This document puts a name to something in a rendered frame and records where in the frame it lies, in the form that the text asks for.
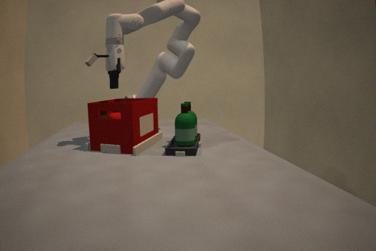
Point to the red bottle crate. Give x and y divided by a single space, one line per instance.
139 121

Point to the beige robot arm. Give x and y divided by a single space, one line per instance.
118 25

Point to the green bottle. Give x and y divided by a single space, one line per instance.
184 128
195 118

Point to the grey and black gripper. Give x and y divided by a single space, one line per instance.
114 62

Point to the brown bottle with white cap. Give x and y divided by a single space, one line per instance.
103 115

